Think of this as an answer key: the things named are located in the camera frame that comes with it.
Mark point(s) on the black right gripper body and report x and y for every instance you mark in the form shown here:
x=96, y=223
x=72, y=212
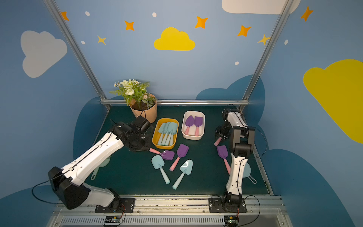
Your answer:
x=222, y=134

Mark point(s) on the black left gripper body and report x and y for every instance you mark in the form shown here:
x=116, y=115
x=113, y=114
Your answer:
x=142, y=144

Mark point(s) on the light blue pointed shovel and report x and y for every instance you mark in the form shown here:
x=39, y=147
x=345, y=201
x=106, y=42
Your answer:
x=162, y=131
x=186, y=169

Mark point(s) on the white plastic storage box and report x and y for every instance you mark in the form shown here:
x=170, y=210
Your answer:
x=193, y=125

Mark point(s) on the yellow plastic storage box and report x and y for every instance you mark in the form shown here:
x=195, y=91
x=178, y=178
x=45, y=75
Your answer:
x=156, y=135

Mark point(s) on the purple pointed shovel pink handle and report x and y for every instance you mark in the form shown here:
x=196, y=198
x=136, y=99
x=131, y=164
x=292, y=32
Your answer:
x=189, y=123

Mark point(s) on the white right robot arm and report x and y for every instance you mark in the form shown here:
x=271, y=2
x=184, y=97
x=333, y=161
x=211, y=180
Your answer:
x=241, y=147

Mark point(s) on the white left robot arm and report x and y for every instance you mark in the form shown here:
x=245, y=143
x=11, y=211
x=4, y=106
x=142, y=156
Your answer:
x=68, y=182

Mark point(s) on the purple pointed shovel far right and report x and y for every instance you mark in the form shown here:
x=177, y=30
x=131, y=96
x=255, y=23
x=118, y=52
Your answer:
x=217, y=141

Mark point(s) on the potted white flower plant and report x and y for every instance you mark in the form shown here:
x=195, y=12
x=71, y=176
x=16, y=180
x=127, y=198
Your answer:
x=137, y=98

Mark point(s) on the purple square shovel lying sideways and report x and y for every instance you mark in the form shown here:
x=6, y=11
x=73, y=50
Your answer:
x=166, y=155

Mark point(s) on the blue hand brush tan bristles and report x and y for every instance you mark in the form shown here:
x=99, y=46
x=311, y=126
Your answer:
x=247, y=173

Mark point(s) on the left circuit board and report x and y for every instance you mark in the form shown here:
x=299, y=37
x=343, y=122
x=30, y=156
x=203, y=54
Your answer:
x=112, y=220

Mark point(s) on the circuit board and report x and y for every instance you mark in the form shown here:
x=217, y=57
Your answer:
x=112, y=220
x=231, y=221

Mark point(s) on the right circuit board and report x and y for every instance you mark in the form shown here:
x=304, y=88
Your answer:
x=231, y=221

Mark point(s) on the purple square shovel pink handle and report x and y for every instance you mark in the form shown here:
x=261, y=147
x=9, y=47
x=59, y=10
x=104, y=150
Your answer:
x=181, y=152

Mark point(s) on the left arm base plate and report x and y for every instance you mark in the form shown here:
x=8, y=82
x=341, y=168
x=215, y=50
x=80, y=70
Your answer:
x=124, y=205

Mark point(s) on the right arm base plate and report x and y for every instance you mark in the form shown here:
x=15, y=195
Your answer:
x=219, y=205

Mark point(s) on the aluminium rail front frame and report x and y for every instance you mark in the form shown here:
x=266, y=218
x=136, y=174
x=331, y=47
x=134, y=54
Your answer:
x=177, y=211

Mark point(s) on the left aluminium frame post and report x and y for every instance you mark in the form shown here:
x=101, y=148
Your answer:
x=61, y=23

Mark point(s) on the aluminium frame post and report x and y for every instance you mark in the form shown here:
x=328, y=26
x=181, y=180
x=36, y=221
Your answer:
x=61, y=23
x=279, y=25

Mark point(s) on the right aluminium frame post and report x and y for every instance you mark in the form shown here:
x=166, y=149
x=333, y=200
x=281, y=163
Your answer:
x=279, y=25

